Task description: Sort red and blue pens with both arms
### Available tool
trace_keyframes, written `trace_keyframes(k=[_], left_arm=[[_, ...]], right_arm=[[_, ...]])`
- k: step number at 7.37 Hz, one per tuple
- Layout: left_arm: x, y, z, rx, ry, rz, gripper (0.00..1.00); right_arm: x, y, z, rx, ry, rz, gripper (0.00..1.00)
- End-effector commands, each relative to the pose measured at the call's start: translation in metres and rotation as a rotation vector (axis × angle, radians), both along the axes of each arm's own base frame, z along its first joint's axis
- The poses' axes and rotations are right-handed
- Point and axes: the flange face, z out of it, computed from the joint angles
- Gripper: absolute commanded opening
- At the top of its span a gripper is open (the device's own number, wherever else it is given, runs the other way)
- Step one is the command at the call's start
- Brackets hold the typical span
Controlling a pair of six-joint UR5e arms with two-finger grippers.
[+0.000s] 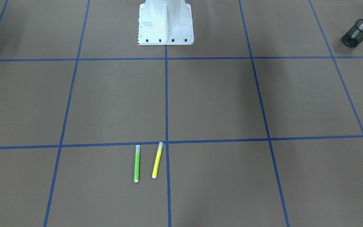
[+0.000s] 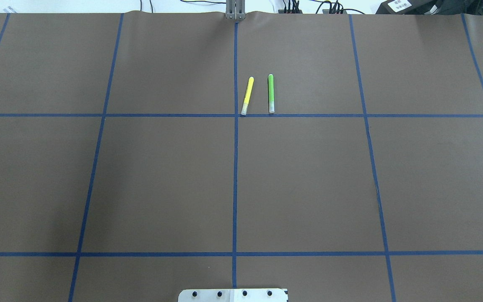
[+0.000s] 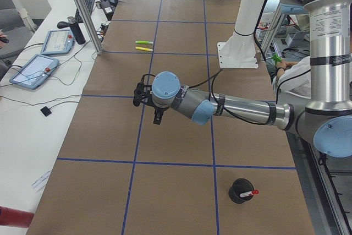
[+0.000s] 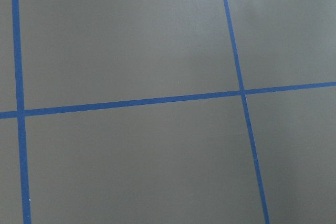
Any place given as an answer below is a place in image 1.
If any near black mesh cup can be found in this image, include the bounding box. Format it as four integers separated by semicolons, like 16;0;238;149
341;19;363;48

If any yellow highlighter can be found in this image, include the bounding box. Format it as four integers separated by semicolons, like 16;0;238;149
152;141;164;179

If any green highlighter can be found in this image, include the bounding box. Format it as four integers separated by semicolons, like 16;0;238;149
134;145;140;183

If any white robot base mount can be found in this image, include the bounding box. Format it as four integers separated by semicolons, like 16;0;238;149
137;0;194;45

